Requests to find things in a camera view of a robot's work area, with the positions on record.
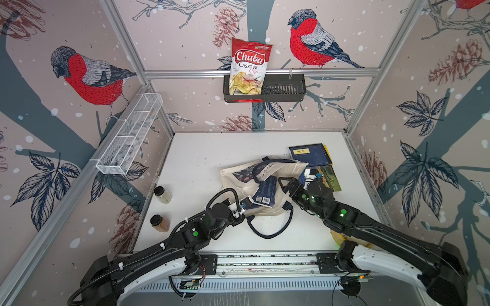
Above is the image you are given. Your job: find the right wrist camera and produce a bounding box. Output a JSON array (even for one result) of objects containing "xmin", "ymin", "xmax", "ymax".
[{"xmin": 304, "ymin": 168, "xmax": 324, "ymax": 181}]

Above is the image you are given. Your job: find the clear spice jar black lid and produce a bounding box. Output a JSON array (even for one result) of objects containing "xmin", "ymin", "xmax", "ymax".
[{"xmin": 154, "ymin": 186, "xmax": 172, "ymax": 204}]

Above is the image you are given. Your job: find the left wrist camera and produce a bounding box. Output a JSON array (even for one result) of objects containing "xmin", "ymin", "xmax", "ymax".
[{"xmin": 237, "ymin": 198, "xmax": 250, "ymax": 215}]

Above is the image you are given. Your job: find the red Chuba cassava chips bag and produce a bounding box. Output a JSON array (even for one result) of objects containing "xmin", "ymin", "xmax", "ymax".
[{"xmin": 228, "ymin": 38, "xmax": 273, "ymax": 95}]

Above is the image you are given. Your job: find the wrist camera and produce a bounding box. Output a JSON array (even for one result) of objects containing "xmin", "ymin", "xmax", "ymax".
[
  {"xmin": 304, "ymin": 168, "xmax": 324, "ymax": 181},
  {"xmin": 237, "ymin": 198, "xmax": 250, "ymax": 215}
]

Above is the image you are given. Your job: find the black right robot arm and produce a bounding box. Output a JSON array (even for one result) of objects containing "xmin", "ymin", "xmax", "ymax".
[{"xmin": 278, "ymin": 177, "xmax": 468, "ymax": 305}]

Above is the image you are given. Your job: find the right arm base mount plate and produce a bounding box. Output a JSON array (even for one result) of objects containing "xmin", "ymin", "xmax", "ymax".
[{"xmin": 316, "ymin": 252, "xmax": 370, "ymax": 275}]

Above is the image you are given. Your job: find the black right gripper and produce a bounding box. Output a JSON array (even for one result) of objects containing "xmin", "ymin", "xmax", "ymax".
[{"xmin": 277, "ymin": 177, "xmax": 326, "ymax": 221}]

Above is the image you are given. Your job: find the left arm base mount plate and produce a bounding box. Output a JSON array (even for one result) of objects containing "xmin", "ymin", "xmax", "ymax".
[{"xmin": 168, "ymin": 254, "xmax": 218, "ymax": 277}]

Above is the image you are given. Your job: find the black wall basket shelf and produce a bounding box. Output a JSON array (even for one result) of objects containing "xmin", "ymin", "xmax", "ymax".
[{"xmin": 223, "ymin": 74, "xmax": 306, "ymax": 103}]

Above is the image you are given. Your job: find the cream canvas tote bag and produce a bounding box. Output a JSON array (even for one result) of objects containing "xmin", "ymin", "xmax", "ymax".
[{"xmin": 220, "ymin": 157, "xmax": 308, "ymax": 240}]

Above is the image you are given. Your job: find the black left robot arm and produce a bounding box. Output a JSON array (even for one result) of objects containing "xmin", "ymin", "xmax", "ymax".
[{"xmin": 67, "ymin": 200, "xmax": 245, "ymax": 305}]

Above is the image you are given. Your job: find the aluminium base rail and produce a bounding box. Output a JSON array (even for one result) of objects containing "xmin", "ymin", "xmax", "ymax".
[{"xmin": 106, "ymin": 249, "xmax": 422, "ymax": 279}]

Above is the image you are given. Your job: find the navy thin Chinese book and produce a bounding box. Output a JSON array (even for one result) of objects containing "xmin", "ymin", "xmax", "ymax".
[{"xmin": 252, "ymin": 175, "xmax": 278, "ymax": 208}]

